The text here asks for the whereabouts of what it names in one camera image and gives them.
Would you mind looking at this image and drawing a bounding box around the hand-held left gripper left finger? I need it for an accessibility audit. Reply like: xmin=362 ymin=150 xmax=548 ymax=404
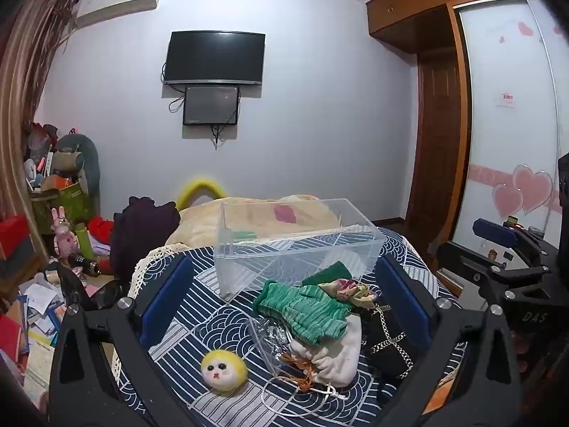
xmin=48 ymin=253 xmax=196 ymax=427

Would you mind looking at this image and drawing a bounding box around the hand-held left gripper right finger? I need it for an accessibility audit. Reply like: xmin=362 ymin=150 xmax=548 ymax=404
xmin=377 ymin=255 xmax=522 ymax=427

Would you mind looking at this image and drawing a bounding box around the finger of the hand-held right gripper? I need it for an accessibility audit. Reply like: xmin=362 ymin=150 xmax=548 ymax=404
xmin=429 ymin=240 xmax=556 ymax=311
xmin=472 ymin=218 xmax=558 ymax=272

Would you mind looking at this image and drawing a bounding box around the black bag with chain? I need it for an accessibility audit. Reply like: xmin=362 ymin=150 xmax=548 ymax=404
xmin=359 ymin=302 xmax=421 ymax=380

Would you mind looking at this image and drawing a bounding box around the floral fabric piece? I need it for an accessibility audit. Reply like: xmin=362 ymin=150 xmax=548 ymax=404
xmin=322 ymin=278 xmax=378 ymax=309

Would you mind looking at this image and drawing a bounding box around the dark green cloth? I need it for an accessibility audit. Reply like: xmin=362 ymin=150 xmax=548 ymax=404
xmin=301 ymin=262 xmax=353 ymax=288

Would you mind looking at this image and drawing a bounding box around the white drawstring pouch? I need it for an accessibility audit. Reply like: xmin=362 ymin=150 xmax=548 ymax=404
xmin=261 ymin=316 xmax=363 ymax=415

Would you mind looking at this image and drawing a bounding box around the yellow plush face toy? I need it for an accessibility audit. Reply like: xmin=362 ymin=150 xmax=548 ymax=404
xmin=200 ymin=349 xmax=249 ymax=395

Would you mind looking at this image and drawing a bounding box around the green knitted glove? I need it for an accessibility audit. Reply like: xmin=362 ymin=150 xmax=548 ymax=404
xmin=252 ymin=279 xmax=350 ymax=346

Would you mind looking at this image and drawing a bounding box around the clear plastic box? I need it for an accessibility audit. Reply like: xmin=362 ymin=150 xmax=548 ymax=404
xmin=213 ymin=198 xmax=387 ymax=297

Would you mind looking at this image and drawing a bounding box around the blue wave patterned blanket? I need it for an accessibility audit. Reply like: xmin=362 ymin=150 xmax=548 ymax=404
xmin=113 ymin=227 xmax=468 ymax=427

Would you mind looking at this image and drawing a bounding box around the dark purple garment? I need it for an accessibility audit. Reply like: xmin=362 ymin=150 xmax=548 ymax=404
xmin=109 ymin=196 xmax=181 ymax=277

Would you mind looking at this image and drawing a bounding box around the beige blanket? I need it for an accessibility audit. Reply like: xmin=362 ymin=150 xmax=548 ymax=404
xmin=164 ymin=194 xmax=344 ymax=251

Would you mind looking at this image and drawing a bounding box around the white heart sticker sliding door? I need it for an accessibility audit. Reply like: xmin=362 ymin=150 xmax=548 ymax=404
xmin=452 ymin=0 xmax=569 ymax=252

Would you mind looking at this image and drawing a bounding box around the black flashlight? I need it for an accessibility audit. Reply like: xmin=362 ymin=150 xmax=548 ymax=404
xmin=67 ymin=253 xmax=104 ymax=277

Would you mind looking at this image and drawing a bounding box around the red cloth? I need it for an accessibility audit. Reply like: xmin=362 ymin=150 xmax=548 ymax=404
xmin=86 ymin=217 xmax=115 ymax=246

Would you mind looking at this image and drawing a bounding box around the green tube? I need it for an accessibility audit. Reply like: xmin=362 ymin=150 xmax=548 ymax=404
xmin=75 ymin=225 xmax=95 ymax=261

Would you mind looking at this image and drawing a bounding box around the orange cloth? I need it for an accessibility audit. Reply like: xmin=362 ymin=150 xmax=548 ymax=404
xmin=420 ymin=380 xmax=458 ymax=415

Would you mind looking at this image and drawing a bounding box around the brown wooden door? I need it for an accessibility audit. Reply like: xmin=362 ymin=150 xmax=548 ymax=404
xmin=406 ymin=51 xmax=466 ymax=228

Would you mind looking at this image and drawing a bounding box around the clear plastic bag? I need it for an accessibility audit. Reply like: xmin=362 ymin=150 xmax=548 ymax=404
xmin=246 ymin=316 xmax=304 ymax=377

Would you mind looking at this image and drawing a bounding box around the yellow curved cushion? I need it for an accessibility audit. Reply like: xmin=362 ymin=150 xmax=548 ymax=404
xmin=177 ymin=177 xmax=227 ymax=211

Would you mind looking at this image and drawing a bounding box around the pink bunny toy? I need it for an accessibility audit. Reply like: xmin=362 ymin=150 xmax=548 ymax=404
xmin=50 ymin=207 xmax=81 ymax=259

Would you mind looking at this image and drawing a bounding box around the pile of papers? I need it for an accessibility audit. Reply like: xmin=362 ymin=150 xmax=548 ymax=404
xmin=17 ymin=271 xmax=68 ymax=393

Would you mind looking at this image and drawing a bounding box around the green shopping bag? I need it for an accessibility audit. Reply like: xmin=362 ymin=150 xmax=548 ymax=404
xmin=31 ymin=182 xmax=90 ymax=234

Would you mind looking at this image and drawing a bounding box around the grey plush cushion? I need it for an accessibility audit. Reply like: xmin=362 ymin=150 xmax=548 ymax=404
xmin=55 ymin=133 xmax=101 ymax=197

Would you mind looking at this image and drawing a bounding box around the red box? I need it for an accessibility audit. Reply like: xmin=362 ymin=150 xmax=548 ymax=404
xmin=0 ymin=214 xmax=34 ymax=261

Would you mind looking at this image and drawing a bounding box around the wooden overhead cabinet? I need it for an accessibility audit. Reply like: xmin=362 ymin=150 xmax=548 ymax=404
xmin=365 ymin=0 xmax=539 ymax=54

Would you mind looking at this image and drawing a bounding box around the brown striped curtain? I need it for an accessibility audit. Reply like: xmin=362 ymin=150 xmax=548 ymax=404
xmin=0 ymin=0 xmax=79 ymax=233

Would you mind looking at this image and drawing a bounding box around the white air conditioner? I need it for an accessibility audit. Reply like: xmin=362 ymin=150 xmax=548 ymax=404
xmin=75 ymin=0 xmax=164 ymax=31

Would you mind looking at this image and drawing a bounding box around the small black wall monitor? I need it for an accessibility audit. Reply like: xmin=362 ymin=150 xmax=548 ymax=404
xmin=183 ymin=85 xmax=241 ymax=126

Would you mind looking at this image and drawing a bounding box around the wall mounted black television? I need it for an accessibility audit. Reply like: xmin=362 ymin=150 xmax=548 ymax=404
xmin=163 ymin=31 xmax=266 ymax=86

